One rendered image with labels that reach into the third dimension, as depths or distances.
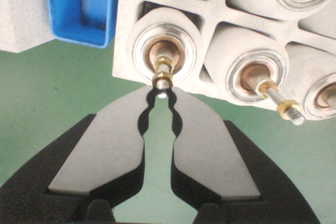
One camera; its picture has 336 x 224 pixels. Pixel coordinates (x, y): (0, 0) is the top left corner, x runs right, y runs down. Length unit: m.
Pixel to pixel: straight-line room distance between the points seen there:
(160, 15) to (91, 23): 0.30
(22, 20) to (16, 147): 0.59
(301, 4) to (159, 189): 0.80
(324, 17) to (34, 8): 0.45
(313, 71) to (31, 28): 0.44
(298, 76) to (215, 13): 0.15
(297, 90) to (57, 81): 0.57
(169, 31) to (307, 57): 0.21
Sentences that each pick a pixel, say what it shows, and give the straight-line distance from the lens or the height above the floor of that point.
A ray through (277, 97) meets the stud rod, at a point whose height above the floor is 0.31.
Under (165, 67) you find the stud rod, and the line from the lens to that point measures 0.16.
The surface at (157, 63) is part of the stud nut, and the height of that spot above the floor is 0.29.
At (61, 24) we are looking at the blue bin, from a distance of 0.42.
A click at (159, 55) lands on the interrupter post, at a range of 0.18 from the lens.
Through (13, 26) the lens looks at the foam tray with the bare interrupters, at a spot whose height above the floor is 0.18.
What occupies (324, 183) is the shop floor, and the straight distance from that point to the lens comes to 1.10.
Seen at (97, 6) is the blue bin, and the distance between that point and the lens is 0.48.
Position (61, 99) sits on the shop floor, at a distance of 0.62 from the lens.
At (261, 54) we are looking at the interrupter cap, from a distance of 0.23.
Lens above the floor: 0.45
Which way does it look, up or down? 59 degrees down
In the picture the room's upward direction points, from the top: 180 degrees counter-clockwise
